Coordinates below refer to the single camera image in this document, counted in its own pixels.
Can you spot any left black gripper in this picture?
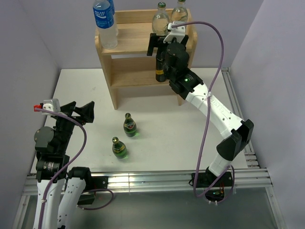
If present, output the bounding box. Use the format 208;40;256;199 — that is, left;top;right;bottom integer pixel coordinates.
54;101;94;153

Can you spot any clear glass bottle green cap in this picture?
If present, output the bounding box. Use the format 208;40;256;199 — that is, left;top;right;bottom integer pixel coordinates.
171;0;188;23

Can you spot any black can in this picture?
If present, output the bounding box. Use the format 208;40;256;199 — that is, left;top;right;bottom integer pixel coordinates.
155;54;166;83

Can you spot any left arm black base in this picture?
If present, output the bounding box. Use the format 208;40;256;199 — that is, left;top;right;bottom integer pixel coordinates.
77;176;108;206

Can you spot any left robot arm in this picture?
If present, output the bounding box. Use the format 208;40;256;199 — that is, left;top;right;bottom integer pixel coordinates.
33;99;95;229

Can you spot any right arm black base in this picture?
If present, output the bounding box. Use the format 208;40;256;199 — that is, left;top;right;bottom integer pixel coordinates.
196;171;233;188

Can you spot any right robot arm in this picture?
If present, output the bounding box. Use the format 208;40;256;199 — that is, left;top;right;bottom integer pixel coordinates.
147;33;254;186

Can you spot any wooden two-tier shelf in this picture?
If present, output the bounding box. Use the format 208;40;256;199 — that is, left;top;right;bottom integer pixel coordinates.
94;8;198;110

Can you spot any green glass bottle front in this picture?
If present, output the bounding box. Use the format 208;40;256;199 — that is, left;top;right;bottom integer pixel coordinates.
112;137;128;159

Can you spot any rear Pocari Sweat water bottle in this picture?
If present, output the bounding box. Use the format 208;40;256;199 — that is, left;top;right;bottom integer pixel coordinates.
108;0;119;35

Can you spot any pocari sweat water bottle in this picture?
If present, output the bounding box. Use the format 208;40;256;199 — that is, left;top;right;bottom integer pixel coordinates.
92;0;118;50
108;0;119;35

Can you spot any front Pocari Sweat water bottle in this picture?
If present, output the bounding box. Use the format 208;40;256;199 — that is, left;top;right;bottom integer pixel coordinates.
92;0;118;50

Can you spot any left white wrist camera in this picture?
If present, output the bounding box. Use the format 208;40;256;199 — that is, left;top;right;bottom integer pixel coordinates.
34;99;61;115

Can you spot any aluminium frame right rail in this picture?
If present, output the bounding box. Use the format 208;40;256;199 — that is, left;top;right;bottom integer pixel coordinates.
222;68;261;169

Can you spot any aluminium frame rail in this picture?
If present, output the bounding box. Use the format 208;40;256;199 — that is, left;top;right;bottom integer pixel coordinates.
22;168;274;195
222;68;261;169

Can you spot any aluminium frame front rail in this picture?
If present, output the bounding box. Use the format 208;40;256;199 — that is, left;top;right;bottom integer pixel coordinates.
22;168;274;195

